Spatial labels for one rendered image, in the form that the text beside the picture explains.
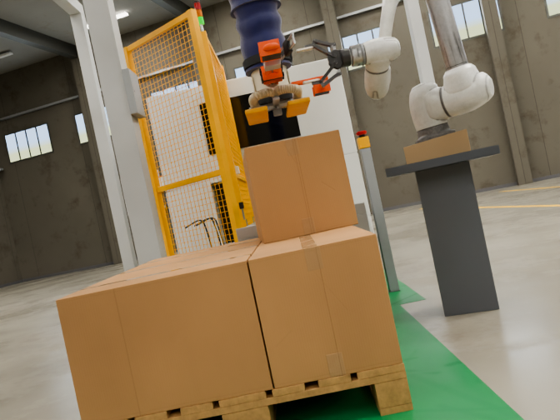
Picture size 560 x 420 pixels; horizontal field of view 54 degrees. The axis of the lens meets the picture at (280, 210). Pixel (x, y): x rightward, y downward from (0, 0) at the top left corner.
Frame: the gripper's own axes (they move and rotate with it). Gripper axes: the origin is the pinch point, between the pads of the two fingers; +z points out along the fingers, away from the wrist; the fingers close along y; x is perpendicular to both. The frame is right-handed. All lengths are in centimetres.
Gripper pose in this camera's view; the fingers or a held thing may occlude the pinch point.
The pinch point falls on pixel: (302, 66)
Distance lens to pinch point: 236.0
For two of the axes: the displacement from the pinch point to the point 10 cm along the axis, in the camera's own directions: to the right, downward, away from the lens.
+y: 2.0, 9.8, 0.1
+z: -9.8, 2.0, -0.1
